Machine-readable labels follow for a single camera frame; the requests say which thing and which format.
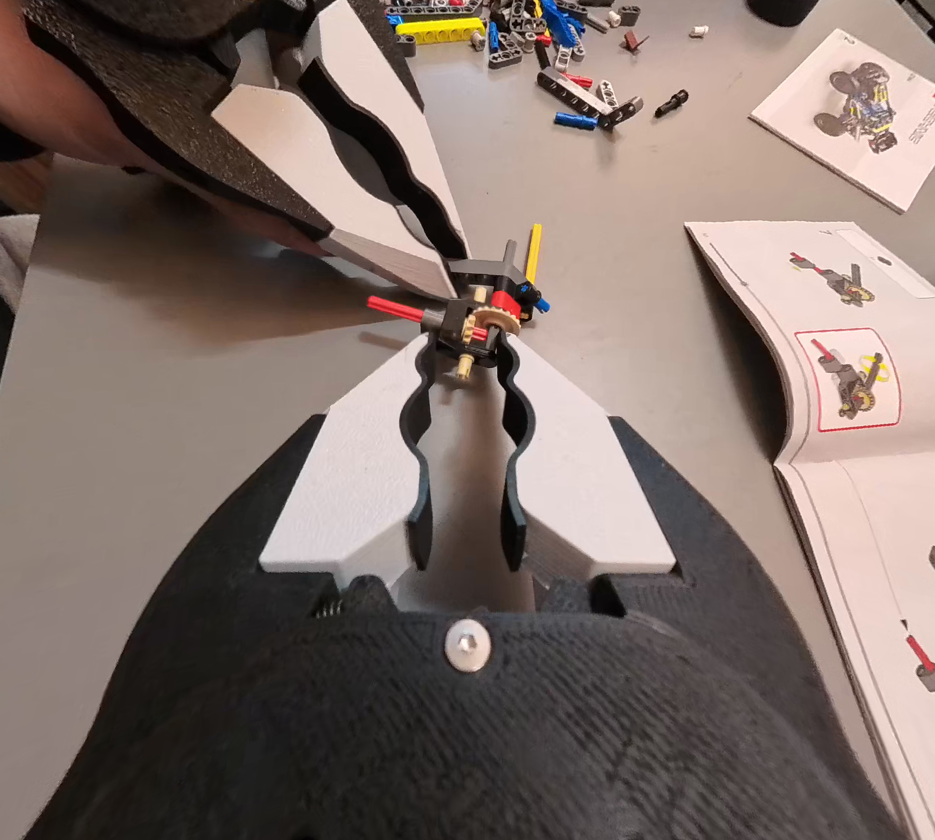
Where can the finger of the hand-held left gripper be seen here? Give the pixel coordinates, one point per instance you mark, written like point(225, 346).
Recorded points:
point(372, 73)
point(292, 146)

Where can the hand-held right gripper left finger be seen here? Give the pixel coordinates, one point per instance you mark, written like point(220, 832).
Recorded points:
point(343, 489)

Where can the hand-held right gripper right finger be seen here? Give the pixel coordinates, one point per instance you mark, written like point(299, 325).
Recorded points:
point(592, 489)

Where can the black gear frame assembly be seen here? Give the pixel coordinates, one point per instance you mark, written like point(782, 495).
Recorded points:
point(456, 332)

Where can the grey beam yellow axle assembly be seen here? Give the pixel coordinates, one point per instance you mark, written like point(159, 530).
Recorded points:
point(482, 268)

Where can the person's left hand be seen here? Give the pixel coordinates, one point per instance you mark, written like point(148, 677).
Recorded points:
point(66, 102)

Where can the dark grey angled beam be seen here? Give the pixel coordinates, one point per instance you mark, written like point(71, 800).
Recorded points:
point(566, 87)

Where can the red pin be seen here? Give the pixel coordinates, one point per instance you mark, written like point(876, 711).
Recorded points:
point(577, 80)

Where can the blue pin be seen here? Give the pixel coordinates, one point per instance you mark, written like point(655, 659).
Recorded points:
point(575, 120)

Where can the small brown piece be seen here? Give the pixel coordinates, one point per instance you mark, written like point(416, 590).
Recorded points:
point(634, 40)

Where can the open instruction booklet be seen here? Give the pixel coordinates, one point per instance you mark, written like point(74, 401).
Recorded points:
point(862, 511)

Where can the grey cloth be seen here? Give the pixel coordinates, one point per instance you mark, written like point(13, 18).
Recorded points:
point(18, 255)

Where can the black connector pin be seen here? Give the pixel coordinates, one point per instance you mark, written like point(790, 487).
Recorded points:
point(670, 104)

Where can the closed instruction booklet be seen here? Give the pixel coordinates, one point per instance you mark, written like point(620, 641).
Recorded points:
point(789, 124)

